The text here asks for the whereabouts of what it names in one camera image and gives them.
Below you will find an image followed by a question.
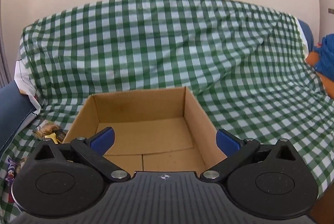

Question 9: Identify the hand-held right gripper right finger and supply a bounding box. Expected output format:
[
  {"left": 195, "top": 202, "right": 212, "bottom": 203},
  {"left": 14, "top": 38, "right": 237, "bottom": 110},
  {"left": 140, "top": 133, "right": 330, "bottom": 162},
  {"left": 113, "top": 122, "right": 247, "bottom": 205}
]
[{"left": 200, "top": 129, "right": 297, "bottom": 184}]

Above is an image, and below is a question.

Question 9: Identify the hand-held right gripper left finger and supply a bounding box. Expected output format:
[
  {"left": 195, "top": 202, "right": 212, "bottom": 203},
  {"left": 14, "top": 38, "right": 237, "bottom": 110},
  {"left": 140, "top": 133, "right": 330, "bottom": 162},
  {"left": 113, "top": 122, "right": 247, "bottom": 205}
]
[{"left": 33, "top": 127, "right": 131, "bottom": 183}]

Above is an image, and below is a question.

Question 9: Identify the brown cardboard box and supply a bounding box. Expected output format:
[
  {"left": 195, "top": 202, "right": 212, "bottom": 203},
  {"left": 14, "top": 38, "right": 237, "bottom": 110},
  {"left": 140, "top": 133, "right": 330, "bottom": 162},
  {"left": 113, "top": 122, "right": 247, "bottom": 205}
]
[{"left": 62, "top": 86, "right": 227, "bottom": 173}]

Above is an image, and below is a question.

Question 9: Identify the clear nut packet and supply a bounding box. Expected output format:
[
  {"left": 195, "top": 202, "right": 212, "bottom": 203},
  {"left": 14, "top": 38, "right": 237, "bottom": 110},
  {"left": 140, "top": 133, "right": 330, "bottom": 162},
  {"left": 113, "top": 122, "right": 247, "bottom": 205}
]
[{"left": 33, "top": 122, "right": 60, "bottom": 139}]

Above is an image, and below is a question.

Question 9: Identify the blue cushion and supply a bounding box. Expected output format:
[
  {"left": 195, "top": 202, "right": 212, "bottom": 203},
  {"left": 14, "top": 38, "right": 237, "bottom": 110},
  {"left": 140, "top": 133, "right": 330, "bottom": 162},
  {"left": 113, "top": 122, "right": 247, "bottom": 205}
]
[{"left": 0, "top": 80, "right": 36, "bottom": 154}]

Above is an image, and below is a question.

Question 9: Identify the white plastic bag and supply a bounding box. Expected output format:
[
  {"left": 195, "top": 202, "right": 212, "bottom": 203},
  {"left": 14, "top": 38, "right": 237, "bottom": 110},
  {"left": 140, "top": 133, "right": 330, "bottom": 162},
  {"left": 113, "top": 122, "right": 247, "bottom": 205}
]
[{"left": 14, "top": 58, "right": 42, "bottom": 116}]

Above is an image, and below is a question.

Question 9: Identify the purple snack packet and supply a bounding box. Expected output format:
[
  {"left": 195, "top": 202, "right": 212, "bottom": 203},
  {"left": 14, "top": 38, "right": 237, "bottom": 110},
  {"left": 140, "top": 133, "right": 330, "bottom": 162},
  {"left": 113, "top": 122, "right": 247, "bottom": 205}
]
[{"left": 5, "top": 157, "right": 28, "bottom": 185}]

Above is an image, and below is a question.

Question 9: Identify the green checkered cloth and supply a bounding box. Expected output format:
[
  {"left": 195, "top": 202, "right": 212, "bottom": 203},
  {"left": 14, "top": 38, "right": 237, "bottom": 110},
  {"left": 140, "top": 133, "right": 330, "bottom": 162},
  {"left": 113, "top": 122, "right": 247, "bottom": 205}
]
[{"left": 0, "top": 0, "right": 334, "bottom": 224}]

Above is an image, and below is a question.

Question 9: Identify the orange cushion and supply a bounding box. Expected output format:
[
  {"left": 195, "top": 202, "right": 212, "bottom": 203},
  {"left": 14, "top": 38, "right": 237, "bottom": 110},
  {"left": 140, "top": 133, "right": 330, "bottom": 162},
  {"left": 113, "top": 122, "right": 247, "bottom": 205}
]
[{"left": 305, "top": 52, "right": 334, "bottom": 99}]

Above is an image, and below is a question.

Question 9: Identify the blue fabric item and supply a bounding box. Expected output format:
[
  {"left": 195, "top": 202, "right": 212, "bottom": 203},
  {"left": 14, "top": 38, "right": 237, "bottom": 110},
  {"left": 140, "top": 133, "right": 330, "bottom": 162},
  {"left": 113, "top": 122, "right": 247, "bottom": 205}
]
[{"left": 312, "top": 33, "right": 334, "bottom": 79}]

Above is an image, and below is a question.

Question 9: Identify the blue pillow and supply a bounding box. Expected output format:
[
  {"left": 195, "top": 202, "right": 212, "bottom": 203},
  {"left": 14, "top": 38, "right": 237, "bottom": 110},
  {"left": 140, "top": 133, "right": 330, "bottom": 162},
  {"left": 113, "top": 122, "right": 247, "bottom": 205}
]
[{"left": 297, "top": 19, "right": 315, "bottom": 53}]

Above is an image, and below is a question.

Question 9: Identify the grey curtain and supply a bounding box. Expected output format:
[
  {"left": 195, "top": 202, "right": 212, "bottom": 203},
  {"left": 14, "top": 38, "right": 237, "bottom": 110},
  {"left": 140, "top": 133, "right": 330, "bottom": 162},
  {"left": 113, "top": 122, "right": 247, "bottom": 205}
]
[{"left": 0, "top": 0, "right": 16, "bottom": 89}]

